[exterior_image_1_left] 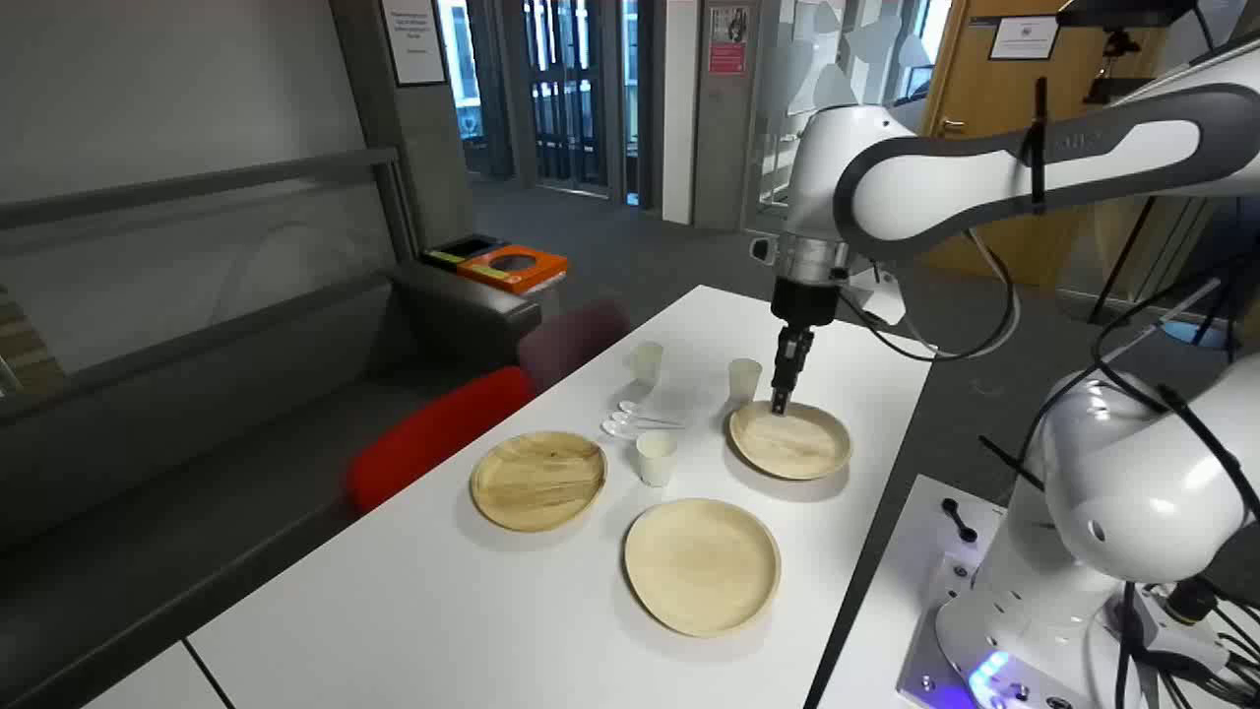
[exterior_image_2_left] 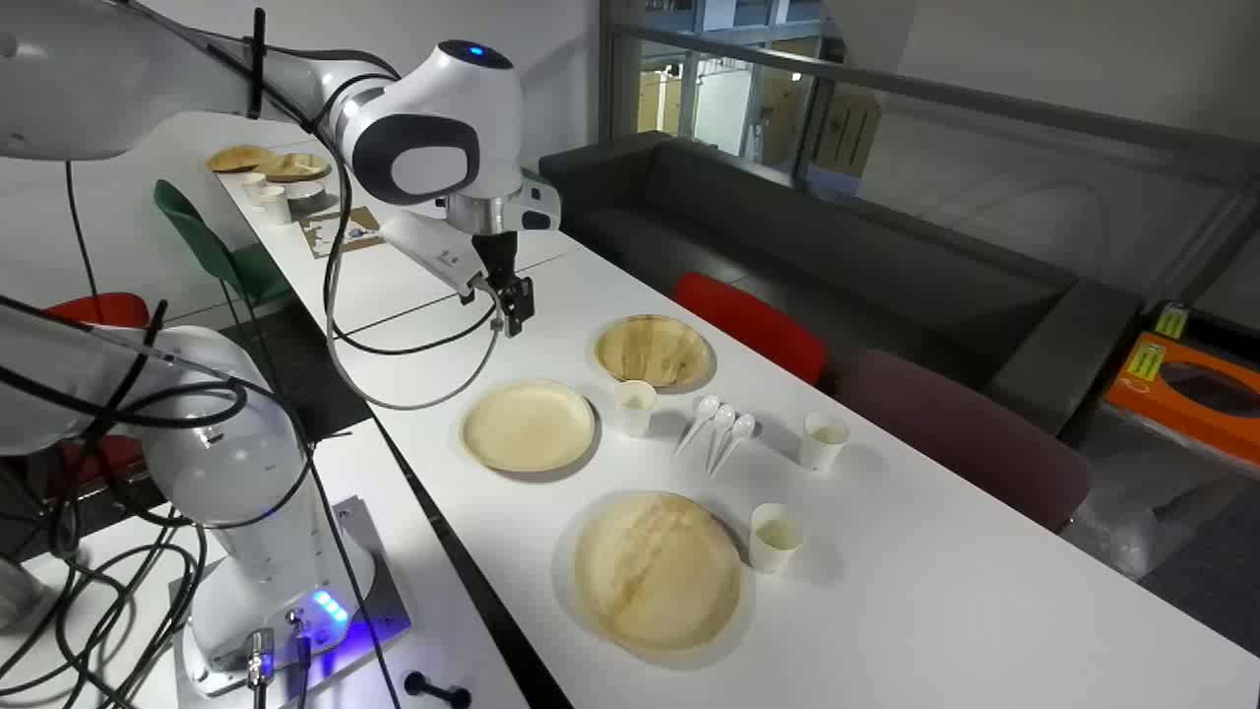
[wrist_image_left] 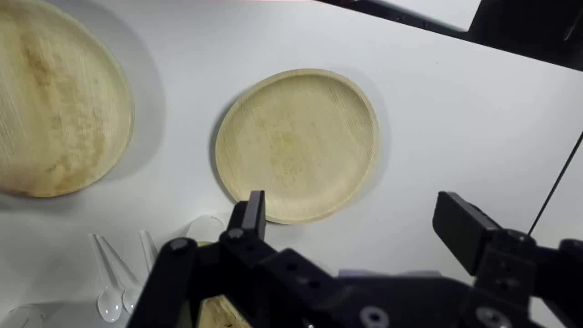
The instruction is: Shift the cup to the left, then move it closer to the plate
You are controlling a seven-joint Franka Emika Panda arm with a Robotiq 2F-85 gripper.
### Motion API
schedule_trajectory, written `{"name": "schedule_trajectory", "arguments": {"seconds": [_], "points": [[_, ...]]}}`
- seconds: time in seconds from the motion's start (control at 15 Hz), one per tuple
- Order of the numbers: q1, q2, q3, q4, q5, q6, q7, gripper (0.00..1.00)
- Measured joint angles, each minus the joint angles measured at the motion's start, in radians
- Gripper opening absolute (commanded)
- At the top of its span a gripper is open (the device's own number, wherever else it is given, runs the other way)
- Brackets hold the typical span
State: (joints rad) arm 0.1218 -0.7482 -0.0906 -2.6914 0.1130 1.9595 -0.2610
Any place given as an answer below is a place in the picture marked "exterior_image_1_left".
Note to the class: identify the dark grey sofa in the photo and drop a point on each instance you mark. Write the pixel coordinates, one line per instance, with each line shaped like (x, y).
(158, 482)

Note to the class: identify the wall notice sign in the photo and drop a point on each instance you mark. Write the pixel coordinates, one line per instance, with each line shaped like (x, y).
(416, 42)

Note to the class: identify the white paper cup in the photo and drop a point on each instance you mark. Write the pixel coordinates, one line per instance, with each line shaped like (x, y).
(743, 378)
(654, 456)
(647, 363)

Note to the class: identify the wooden plate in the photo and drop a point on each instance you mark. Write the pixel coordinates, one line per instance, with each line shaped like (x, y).
(536, 482)
(792, 448)
(700, 566)

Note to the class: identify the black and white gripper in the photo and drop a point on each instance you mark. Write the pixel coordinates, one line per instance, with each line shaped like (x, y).
(806, 297)

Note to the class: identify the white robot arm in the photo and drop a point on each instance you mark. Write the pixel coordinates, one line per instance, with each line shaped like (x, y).
(1132, 482)

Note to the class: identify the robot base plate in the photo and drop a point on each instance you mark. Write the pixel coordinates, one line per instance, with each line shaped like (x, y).
(1024, 633)

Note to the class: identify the wooden plate near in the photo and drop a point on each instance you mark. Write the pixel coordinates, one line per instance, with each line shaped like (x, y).
(700, 566)

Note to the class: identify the wooden door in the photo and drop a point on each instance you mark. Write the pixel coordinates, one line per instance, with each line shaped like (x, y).
(982, 91)

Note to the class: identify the wooden plate right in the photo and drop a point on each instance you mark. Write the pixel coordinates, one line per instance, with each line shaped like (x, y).
(792, 448)

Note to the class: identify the maroon chair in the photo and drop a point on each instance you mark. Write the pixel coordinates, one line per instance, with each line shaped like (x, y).
(569, 342)

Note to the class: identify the red chair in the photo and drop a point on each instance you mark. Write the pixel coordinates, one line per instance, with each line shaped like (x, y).
(429, 434)

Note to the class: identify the wooden plate left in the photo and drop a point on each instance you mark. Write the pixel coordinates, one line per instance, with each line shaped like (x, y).
(536, 482)

